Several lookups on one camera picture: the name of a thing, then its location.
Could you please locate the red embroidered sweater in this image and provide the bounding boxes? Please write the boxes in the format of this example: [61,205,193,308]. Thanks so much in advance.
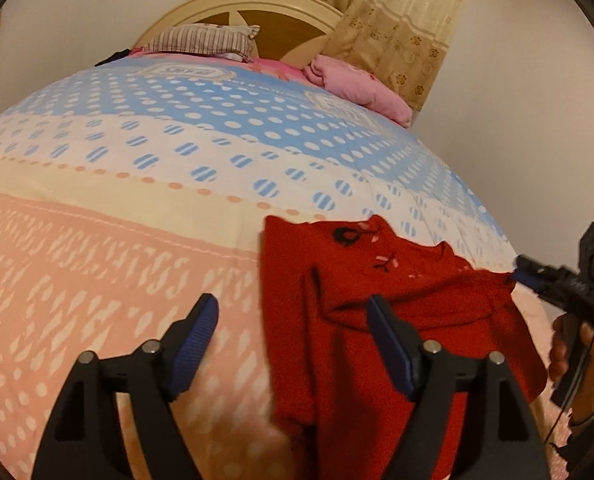
[260,215,548,480]

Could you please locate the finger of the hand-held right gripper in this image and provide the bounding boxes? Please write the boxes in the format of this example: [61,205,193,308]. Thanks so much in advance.
[511,269,545,293]
[515,254,548,275]

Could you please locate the pink bed sheet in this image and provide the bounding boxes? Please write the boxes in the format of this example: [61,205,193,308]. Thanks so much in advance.
[128,47,312,84]

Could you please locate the pink pillow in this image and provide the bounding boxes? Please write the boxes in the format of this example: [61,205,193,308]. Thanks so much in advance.
[303,55,414,129]

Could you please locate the dark cloth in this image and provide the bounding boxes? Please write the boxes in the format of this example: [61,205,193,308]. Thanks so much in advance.
[95,50,130,67]

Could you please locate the striped pillow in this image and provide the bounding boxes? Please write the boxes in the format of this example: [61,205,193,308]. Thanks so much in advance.
[141,24,260,64]

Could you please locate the cream wooden headboard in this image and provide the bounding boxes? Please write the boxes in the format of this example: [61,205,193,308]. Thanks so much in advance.
[132,0,345,68]

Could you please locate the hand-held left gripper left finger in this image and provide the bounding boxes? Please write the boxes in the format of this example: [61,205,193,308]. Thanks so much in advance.
[31,293,220,480]

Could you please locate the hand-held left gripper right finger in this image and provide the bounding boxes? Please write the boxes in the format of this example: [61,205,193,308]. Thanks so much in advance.
[367,295,552,480]

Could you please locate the polka dot bed blanket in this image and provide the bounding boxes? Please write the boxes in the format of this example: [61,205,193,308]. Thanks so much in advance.
[0,55,554,480]

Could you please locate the thin black cable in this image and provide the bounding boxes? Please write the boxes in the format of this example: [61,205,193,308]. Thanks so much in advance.
[544,305,594,446]

